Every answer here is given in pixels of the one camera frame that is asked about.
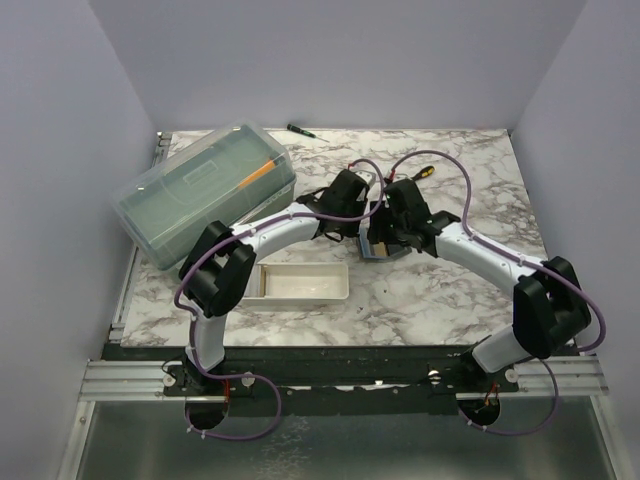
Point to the translucent green plastic toolbox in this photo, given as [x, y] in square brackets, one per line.
[166, 209]

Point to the black front mounting rail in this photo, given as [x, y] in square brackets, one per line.
[327, 381]

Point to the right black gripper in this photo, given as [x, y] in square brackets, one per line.
[376, 231]

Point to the orange pencil in toolbox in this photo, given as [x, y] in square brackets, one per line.
[260, 172]

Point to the small green black screwdriver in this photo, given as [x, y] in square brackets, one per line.
[302, 132]

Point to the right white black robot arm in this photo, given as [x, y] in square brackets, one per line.
[547, 312]

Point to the gold tan credit card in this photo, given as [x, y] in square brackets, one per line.
[379, 250]

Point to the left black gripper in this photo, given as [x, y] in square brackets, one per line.
[350, 232]

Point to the white rectangular tray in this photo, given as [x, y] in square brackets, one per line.
[302, 284]

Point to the yellow black handle screwdriver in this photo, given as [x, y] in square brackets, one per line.
[424, 173]

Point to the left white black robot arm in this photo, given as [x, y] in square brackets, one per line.
[216, 273]

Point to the grey card holder wallet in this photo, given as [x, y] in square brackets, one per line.
[363, 243]

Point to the grey cards stack in tray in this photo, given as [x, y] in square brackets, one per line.
[257, 282]

